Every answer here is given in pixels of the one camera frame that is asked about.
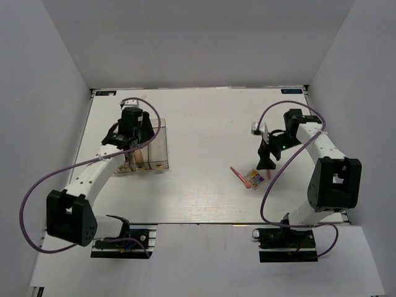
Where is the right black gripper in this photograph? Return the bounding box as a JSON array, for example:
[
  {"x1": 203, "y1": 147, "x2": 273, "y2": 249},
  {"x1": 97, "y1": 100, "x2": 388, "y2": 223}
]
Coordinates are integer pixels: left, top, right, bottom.
[{"x1": 257, "y1": 130, "x2": 303, "y2": 170}]

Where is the colourful eyeshadow palette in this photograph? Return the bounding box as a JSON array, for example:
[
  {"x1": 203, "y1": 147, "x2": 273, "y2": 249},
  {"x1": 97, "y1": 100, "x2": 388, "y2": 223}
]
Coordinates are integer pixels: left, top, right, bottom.
[{"x1": 244, "y1": 170, "x2": 266, "y2": 190}]

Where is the pink makeup brush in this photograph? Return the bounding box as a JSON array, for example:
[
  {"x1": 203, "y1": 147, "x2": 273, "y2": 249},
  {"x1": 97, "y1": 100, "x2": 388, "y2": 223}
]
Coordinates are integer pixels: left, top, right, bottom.
[{"x1": 230, "y1": 166, "x2": 251, "y2": 189}]

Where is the beige foundation tube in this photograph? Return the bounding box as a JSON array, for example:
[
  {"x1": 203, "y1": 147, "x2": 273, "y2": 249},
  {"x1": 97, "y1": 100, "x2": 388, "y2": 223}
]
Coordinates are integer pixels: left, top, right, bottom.
[{"x1": 133, "y1": 150, "x2": 144, "y2": 166}]

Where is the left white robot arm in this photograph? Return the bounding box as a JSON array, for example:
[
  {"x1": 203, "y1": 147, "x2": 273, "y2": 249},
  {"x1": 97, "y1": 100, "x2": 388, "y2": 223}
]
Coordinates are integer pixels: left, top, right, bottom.
[{"x1": 46, "y1": 107, "x2": 155, "y2": 247}]

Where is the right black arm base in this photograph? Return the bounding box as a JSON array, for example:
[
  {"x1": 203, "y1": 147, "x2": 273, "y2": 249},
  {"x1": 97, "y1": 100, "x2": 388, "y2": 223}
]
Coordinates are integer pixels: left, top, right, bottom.
[{"x1": 252, "y1": 228, "x2": 318, "y2": 263}]

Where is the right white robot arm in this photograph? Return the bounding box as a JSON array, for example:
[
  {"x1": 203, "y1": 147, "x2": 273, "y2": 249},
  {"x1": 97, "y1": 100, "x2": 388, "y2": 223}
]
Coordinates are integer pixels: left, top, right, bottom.
[{"x1": 252, "y1": 109, "x2": 362, "y2": 247}]

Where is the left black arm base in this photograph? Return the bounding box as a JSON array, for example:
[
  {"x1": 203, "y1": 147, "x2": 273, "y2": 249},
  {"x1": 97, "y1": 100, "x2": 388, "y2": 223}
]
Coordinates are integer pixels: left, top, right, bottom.
[{"x1": 90, "y1": 224, "x2": 157, "y2": 259}]

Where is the middle clear organizer bin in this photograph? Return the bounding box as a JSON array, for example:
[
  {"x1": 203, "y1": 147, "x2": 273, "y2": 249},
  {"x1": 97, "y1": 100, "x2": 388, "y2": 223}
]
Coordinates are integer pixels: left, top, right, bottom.
[{"x1": 129, "y1": 146, "x2": 150, "y2": 171}]

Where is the clear organizer bin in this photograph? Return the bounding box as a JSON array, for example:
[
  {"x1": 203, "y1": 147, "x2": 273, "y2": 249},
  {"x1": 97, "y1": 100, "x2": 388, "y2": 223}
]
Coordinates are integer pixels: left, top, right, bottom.
[
  {"x1": 129, "y1": 146, "x2": 150, "y2": 171},
  {"x1": 148, "y1": 118, "x2": 169, "y2": 170},
  {"x1": 114, "y1": 153, "x2": 133, "y2": 174}
]

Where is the left clear organizer bin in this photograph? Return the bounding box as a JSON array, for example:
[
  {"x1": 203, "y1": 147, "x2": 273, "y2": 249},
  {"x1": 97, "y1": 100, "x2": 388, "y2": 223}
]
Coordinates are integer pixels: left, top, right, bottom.
[{"x1": 114, "y1": 153, "x2": 133, "y2": 174}]

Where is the right clear organizer bin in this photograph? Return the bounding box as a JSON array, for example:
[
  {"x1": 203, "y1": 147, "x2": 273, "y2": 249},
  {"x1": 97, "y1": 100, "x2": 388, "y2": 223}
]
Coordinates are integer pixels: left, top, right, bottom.
[{"x1": 148, "y1": 118, "x2": 169, "y2": 170}]

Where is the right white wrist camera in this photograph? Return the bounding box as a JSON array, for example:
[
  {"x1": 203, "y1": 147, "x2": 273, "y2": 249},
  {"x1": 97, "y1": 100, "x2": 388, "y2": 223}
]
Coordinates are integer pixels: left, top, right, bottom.
[{"x1": 251, "y1": 121, "x2": 269, "y2": 139}]

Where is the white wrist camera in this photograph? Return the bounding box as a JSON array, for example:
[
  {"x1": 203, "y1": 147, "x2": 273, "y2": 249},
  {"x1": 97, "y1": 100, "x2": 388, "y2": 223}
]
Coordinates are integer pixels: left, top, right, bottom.
[
  {"x1": 120, "y1": 98, "x2": 139, "y2": 110},
  {"x1": 251, "y1": 121, "x2": 269, "y2": 139}
]

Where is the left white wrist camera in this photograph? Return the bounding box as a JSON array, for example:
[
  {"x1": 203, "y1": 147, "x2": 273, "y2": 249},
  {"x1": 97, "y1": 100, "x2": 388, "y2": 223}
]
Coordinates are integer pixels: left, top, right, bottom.
[{"x1": 120, "y1": 98, "x2": 139, "y2": 110}]

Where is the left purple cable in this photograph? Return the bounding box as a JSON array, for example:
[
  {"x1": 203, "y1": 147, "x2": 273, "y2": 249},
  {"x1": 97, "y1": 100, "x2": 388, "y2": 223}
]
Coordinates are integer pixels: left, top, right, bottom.
[{"x1": 19, "y1": 97, "x2": 162, "y2": 259}]

